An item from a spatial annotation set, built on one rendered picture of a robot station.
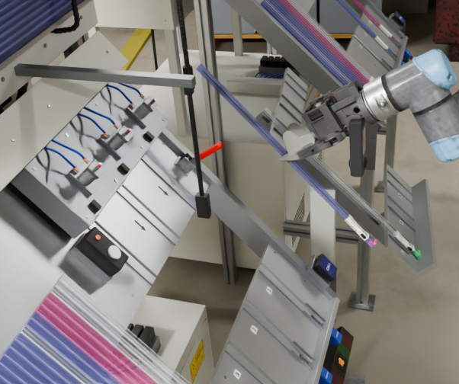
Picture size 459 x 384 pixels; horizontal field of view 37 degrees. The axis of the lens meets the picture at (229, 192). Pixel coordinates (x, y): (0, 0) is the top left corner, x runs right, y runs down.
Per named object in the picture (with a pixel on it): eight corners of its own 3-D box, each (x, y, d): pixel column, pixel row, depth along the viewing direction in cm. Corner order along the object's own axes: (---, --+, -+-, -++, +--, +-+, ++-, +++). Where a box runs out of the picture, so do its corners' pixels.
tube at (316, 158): (415, 253, 161) (419, 251, 160) (415, 257, 160) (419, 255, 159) (262, 110, 146) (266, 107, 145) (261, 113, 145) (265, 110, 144)
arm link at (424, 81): (458, 92, 117) (435, 48, 116) (400, 120, 123) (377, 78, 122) (462, 83, 124) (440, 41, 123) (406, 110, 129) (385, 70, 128)
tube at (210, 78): (371, 244, 142) (376, 241, 141) (370, 247, 141) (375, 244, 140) (197, 66, 135) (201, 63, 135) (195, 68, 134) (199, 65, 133)
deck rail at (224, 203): (318, 305, 155) (338, 295, 152) (316, 312, 154) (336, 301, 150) (82, 79, 139) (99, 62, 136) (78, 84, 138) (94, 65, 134)
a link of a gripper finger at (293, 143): (267, 139, 137) (306, 118, 132) (283, 164, 138) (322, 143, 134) (264, 145, 134) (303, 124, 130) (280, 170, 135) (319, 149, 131)
